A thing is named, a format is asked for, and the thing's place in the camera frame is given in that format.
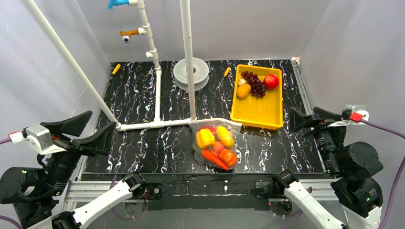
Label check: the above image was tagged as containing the yellow toy mango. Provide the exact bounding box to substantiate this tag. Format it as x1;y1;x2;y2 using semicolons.
216;125;234;148

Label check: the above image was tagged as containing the small orange pumpkin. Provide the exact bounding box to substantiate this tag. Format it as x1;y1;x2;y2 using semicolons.
219;149;237;168

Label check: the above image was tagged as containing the pink toy peach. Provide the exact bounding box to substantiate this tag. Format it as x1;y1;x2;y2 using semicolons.
211;141;225;156

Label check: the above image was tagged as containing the red bell pepper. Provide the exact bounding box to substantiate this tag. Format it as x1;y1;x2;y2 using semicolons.
198;125;216;134

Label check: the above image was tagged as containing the clear zip top bag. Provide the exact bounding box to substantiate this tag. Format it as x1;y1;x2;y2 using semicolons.
189;118;242;171

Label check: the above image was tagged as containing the yellow bell pepper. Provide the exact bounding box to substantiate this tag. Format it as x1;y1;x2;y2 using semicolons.
195;129;215;149

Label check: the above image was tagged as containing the orange toy carrot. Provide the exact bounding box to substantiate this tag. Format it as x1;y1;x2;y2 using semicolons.
201;149;229;170

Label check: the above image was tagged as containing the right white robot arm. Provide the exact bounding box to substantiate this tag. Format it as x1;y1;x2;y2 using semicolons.
270;105;383;229

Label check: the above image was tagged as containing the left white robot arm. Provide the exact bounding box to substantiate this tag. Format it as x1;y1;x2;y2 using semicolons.
0;111;143;229

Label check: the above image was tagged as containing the yellow plastic bin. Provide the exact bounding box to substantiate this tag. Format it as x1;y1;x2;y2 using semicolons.
230;64;284;130

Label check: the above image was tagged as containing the red toy apple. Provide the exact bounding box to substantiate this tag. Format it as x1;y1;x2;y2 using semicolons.
263;74;279;90

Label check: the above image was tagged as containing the dark grape bunch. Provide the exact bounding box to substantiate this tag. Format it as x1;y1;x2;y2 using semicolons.
241;71;266;98

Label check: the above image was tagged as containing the orange toy fruit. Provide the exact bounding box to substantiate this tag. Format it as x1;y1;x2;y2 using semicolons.
236;83;251;99

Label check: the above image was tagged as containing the white garlic bulb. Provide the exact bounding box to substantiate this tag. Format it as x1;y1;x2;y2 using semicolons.
237;78;247;86

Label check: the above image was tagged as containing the orange tap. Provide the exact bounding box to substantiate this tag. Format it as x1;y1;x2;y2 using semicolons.
119;29;139;43

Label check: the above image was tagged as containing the white filament spool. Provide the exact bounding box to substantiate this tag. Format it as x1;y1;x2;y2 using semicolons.
173;57;210;92

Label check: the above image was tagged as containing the blue tap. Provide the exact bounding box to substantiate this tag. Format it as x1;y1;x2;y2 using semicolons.
107;0;130;10

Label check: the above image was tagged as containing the diagonal white pipe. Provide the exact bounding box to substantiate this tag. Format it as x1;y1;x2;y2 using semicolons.
22;0;122;131

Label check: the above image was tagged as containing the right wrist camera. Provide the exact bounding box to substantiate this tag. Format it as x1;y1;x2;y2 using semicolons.
328;104;370;127

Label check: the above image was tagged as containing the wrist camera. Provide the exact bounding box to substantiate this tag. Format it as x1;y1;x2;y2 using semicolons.
8;125;66;155
328;104;370;127

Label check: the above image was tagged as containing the aluminium rail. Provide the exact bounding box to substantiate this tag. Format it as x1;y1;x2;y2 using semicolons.
58;178;362;229

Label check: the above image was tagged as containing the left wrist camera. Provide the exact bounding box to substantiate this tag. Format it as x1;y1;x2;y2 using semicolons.
8;125;66;155

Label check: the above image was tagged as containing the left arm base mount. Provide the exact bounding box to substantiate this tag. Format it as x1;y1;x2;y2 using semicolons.
132;183;163;200

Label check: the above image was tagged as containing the yellow handled screwdriver left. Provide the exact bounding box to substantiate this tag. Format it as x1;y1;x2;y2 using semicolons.
110;63;121;79

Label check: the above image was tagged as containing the yellow handled screwdriver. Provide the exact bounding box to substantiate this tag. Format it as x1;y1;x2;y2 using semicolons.
217;67;231;89
110;63;121;79

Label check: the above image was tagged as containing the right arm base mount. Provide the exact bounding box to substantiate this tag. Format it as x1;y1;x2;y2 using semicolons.
251;176;297;215

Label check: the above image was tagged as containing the yellow handled screwdriver centre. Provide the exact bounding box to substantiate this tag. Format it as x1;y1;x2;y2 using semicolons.
217;67;231;89

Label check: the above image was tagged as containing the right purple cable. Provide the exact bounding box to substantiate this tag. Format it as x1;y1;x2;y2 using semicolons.
253;118;405;229

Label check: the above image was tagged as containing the white pvc pipe frame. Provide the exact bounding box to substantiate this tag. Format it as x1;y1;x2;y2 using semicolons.
120;0;197;131

